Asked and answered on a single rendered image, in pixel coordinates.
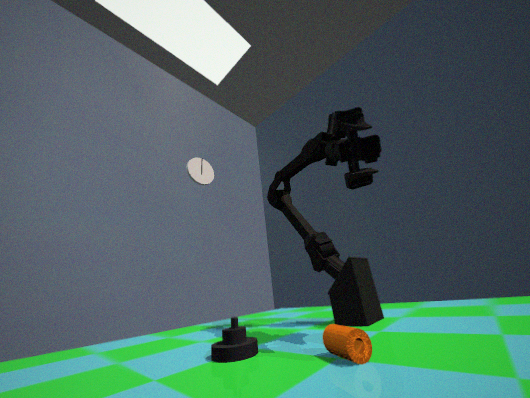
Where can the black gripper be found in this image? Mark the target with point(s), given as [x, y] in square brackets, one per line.
[350, 149]

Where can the orange cylindrical knob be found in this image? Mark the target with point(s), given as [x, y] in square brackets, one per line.
[352, 344]

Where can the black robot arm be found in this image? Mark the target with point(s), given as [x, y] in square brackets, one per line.
[319, 247]

